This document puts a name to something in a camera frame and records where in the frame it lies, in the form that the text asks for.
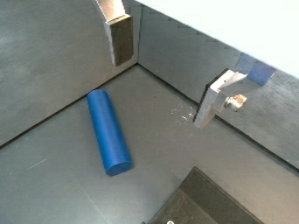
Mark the blue round cylinder peg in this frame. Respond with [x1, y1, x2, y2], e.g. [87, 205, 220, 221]
[87, 89, 133, 176]

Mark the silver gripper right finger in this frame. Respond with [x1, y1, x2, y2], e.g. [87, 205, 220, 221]
[193, 53, 276, 129]

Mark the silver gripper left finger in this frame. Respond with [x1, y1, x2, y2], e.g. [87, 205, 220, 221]
[95, 0, 133, 67]

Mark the black cradle stand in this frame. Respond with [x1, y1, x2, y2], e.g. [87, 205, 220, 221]
[141, 166, 264, 224]

